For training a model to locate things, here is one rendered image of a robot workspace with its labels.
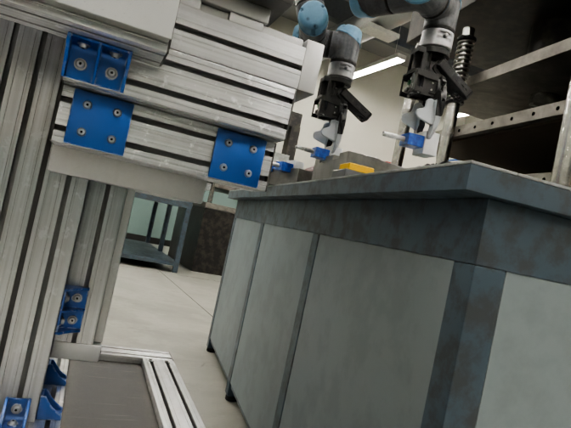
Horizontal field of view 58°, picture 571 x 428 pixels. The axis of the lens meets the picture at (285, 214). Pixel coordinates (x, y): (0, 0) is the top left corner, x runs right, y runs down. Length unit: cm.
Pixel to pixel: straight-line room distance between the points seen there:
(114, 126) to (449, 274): 56
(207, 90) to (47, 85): 31
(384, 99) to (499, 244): 962
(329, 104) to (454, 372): 92
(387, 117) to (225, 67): 950
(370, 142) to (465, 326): 937
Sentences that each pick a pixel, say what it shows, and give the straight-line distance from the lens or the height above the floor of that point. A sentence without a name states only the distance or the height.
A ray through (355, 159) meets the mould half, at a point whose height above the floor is 87.
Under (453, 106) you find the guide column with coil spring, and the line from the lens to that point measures 249.
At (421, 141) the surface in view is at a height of 93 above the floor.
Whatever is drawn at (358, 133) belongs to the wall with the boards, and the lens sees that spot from 991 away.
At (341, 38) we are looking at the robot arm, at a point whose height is 122.
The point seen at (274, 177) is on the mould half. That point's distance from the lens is 165.
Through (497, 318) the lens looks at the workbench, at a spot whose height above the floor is 61.
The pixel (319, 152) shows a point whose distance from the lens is 144.
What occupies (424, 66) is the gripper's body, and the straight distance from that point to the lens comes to 127.
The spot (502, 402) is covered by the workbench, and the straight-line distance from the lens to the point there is 79.
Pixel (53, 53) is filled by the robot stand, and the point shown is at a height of 89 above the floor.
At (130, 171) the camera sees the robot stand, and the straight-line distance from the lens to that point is 95.
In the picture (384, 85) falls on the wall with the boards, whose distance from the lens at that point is 1036.
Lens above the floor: 66
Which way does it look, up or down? 2 degrees up
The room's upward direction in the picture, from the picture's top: 12 degrees clockwise
